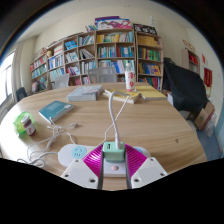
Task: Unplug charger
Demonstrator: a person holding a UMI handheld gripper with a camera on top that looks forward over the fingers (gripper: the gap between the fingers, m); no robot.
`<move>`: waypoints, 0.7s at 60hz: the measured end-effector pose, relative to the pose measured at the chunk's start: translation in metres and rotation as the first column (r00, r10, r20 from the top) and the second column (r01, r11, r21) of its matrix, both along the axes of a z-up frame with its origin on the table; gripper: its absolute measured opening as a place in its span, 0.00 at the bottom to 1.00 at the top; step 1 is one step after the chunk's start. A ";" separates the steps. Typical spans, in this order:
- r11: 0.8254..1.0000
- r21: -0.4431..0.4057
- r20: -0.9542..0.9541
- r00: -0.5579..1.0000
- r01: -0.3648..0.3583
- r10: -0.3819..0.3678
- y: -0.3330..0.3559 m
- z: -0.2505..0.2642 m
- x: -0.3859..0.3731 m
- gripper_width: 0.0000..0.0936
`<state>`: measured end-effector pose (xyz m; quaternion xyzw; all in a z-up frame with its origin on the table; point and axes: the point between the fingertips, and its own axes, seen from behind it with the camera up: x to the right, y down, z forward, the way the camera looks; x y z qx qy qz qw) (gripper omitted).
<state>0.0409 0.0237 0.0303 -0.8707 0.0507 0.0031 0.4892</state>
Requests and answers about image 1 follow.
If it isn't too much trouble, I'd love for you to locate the window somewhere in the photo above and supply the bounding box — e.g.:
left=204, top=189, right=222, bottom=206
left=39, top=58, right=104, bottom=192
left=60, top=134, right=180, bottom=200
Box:
left=0, top=49, right=16, bottom=108

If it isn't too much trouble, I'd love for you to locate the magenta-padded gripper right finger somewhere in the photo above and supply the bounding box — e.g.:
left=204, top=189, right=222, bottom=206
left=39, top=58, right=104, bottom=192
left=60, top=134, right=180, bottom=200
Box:
left=124, top=143, right=168, bottom=190

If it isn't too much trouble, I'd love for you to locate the mint green charger block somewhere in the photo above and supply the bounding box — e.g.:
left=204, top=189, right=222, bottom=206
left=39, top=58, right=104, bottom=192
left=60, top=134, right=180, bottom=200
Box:
left=102, top=141, right=126, bottom=163

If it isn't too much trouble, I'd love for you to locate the dark office chair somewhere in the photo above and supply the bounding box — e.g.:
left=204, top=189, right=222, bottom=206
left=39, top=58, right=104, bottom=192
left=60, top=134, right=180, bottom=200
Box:
left=15, top=87, right=29, bottom=102

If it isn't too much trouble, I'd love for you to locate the black cloth cover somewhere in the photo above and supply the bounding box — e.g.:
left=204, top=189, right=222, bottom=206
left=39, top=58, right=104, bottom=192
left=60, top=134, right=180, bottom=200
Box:
left=162, top=57, right=210, bottom=113

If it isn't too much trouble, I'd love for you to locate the white charger cable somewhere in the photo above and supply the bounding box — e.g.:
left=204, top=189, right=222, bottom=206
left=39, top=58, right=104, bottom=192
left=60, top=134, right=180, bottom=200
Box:
left=99, top=90, right=131, bottom=150

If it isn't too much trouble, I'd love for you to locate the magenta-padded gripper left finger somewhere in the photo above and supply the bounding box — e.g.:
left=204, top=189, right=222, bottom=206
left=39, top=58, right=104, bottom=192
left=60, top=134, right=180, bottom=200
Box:
left=60, top=143, right=106, bottom=191

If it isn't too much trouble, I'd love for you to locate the cardboard box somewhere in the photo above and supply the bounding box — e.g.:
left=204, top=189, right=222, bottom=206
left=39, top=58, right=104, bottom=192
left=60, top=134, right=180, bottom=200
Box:
left=193, top=101, right=216, bottom=132

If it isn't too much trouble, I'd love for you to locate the white power strip cord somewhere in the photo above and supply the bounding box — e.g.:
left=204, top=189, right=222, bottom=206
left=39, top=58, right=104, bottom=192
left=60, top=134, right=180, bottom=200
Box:
left=16, top=131, right=78, bottom=168

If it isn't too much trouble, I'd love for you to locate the teal book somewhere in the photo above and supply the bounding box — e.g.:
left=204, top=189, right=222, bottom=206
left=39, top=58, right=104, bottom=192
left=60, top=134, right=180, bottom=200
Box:
left=38, top=100, right=76, bottom=124

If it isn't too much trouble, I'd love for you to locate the closed yellow book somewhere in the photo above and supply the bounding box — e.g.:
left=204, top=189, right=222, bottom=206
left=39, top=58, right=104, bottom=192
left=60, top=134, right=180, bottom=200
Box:
left=134, top=85, right=168, bottom=101

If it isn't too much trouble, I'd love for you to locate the wide grey translucent chair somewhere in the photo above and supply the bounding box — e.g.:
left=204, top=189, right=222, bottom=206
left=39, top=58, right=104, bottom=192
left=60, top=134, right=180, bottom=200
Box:
left=87, top=66, right=118, bottom=84

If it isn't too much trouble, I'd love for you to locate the narrow grey translucent chair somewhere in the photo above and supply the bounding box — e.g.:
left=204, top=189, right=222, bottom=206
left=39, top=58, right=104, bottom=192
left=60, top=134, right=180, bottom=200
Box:
left=53, top=73, right=71, bottom=90

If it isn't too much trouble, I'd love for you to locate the thin white data cable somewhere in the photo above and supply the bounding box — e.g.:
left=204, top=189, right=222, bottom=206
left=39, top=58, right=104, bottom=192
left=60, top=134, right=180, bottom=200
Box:
left=45, top=116, right=80, bottom=149

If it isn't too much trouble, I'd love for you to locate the grey book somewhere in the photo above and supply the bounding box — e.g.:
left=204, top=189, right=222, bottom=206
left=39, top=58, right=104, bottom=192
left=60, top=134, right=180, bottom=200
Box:
left=66, top=85, right=104, bottom=102

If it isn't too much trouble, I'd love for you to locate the red hanging banner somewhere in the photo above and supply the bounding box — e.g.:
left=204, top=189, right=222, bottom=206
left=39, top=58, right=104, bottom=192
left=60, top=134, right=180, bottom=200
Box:
left=203, top=67, right=213, bottom=88

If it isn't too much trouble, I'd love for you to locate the small red-labelled jar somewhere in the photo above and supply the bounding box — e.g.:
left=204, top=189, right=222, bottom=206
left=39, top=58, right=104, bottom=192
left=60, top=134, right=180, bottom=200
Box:
left=20, top=115, right=37, bottom=137

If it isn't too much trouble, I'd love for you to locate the small wooden wall shelf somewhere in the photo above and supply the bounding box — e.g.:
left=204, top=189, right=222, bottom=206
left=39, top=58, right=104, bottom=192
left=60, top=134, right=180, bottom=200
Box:
left=181, top=48, right=201, bottom=75

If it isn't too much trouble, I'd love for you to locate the large wooden bookshelf unit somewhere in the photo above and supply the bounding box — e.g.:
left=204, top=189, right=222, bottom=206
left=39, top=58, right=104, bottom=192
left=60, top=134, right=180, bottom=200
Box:
left=29, top=15, right=165, bottom=94

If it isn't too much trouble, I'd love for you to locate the open yellow book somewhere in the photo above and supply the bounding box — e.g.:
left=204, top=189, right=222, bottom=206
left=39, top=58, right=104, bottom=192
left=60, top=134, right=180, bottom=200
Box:
left=102, top=88, right=141, bottom=105

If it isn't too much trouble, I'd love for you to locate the green translucent container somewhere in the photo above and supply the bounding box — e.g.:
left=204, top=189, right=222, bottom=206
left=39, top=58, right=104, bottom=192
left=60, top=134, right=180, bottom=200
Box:
left=13, top=111, right=34, bottom=135

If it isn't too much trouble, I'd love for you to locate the white bottle with red label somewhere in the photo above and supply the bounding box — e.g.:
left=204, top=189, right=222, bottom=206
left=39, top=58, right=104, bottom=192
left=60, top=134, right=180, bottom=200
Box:
left=124, top=62, right=136, bottom=92

